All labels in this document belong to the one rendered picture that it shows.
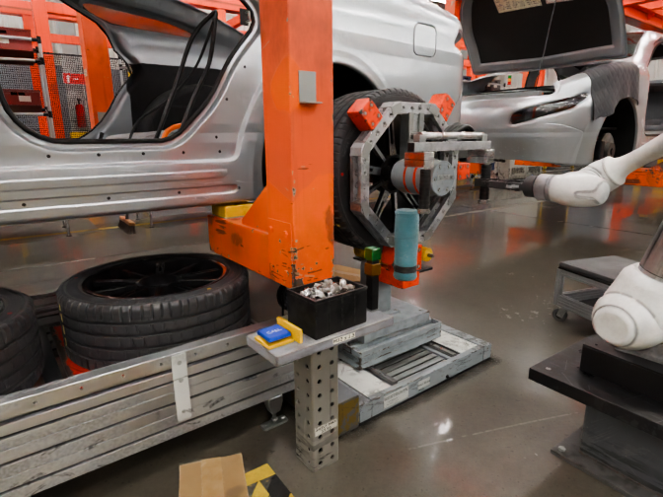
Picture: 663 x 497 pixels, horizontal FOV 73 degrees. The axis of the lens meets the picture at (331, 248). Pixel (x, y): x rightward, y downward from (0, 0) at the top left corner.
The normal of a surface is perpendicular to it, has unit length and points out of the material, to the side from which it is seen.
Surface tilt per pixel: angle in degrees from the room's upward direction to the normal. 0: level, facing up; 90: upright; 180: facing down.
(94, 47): 90
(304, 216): 90
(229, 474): 0
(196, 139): 90
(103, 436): 90
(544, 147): 107
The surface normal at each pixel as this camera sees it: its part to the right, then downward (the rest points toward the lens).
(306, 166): 0.61, 0.19
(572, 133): -0.01, 0.26
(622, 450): -0.81, 0.15
